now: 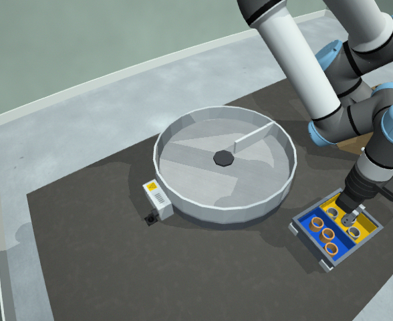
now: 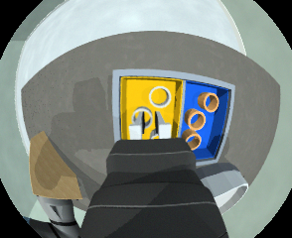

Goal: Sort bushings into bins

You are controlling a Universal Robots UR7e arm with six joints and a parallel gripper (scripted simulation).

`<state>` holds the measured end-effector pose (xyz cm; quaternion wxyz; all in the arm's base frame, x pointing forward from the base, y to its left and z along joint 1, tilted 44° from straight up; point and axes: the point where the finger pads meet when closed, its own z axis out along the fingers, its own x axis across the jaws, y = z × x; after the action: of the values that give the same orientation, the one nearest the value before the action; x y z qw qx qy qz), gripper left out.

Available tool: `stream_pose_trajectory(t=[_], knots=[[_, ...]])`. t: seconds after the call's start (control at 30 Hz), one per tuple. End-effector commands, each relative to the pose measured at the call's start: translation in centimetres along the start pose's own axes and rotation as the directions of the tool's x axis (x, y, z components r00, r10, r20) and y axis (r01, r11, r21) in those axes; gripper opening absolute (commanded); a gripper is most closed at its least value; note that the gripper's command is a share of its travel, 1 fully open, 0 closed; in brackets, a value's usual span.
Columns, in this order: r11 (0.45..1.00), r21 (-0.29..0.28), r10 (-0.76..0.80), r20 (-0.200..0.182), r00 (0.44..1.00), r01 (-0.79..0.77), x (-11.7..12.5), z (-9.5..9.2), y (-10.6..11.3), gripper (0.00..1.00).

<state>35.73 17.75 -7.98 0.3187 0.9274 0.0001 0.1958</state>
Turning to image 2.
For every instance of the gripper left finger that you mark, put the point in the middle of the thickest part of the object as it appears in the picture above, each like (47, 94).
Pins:
(137, 130)

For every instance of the grey metal sleeve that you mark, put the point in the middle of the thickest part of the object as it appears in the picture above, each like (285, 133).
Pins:
(167, 100)
(146, 109)
(153, 134)

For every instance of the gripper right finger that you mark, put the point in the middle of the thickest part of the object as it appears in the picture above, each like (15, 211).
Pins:
(164, 128)

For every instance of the bronze bushing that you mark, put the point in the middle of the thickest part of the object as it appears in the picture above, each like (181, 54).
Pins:
(214, 101)
(195, 142)
(199, 124)

